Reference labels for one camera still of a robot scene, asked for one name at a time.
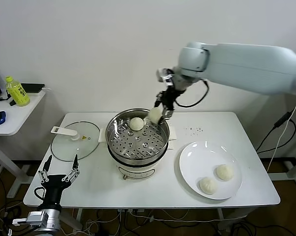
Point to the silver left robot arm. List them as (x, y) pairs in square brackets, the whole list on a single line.
[(48, 221)]

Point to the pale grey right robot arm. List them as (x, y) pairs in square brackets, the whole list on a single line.
[(248, 64)]

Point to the yellow green tea bottle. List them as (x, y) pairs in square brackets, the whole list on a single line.
[(18, 96)]

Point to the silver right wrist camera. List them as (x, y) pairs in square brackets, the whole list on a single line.
[(165, 76)]

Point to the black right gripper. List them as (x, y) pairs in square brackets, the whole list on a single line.
[(171, 96)]

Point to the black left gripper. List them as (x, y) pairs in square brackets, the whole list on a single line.
[(53, 188)]

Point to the white steamed baozi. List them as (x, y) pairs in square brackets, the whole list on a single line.
[(137, 124), (208, 186), (154, 115), (224, 172)]

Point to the black smartphone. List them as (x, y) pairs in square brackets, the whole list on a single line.
[(32, 88)]

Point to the white side table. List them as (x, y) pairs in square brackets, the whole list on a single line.
[(15, 120), (295, 172)]

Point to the small black plug adapter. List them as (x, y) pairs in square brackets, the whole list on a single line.
[(13, 102)]

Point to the white electric cooking pot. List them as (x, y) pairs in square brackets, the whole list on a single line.
[(135, 172)]

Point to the round white plate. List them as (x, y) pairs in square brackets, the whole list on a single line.
[(206, 152)]

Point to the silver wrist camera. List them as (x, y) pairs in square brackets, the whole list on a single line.
[(32, 217), (165, 76)]

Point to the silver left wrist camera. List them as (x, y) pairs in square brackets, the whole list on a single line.
[(32, 217)]

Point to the scattered black crumbs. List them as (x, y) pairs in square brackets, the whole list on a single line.
[(192, 128)]

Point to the perforated steel steamer basket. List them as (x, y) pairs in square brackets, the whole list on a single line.
[(160, 132)]

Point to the white power strip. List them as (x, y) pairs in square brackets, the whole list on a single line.
[(130, 210)]

